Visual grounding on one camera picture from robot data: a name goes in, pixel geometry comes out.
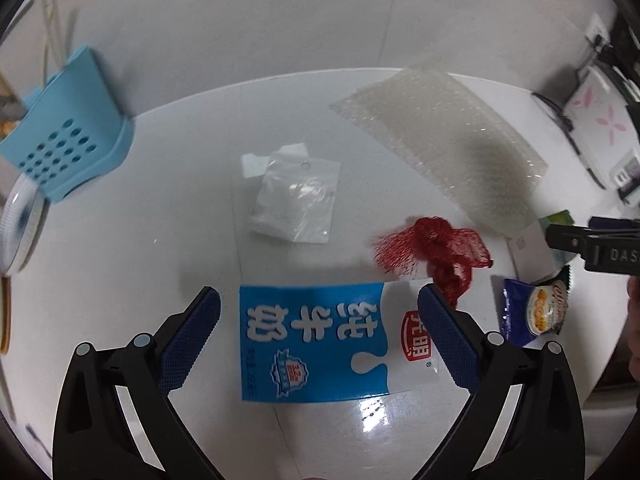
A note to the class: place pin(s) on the round wooden coaster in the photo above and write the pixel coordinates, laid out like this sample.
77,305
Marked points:
4,315

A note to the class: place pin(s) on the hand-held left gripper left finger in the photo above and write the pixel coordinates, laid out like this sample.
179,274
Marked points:
192,340

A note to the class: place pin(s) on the white box with dark trim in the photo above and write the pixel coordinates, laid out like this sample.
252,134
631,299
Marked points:
630,177

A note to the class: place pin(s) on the dark blue snack packet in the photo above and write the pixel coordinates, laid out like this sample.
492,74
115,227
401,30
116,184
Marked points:
515,310

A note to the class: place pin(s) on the person's right hand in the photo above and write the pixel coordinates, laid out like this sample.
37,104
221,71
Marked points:
634,300

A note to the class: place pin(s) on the green and white small carton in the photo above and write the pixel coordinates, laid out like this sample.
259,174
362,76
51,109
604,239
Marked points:
530,245

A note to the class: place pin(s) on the dark rack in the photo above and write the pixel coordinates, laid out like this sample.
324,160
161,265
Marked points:
627,40

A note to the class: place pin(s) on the blue patterned plate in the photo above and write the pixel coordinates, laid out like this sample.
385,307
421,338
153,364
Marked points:
20,220

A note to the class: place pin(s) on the white wall socket with plug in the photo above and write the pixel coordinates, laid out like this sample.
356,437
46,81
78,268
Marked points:
595,27

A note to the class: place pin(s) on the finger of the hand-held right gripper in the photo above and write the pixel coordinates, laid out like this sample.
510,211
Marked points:
615,221
567,237

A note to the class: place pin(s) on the clear plastic bag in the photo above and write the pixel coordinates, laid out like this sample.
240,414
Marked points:
295,200

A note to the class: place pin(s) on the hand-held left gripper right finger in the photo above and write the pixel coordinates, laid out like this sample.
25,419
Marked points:
447,335

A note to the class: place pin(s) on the blue perforated utensil holder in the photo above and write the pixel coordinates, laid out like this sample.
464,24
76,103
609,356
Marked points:
70,125

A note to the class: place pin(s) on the red mesh net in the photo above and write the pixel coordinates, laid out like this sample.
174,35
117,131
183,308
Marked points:
440,240

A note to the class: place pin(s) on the white floral rice cooker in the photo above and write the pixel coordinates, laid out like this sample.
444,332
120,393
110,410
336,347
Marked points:
600,110

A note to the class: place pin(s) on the clear bubble wrap sheet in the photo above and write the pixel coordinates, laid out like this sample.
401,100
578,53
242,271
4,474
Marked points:
440,145

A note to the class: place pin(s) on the blue and white milk carton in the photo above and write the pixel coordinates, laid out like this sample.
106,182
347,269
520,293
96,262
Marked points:
310,330

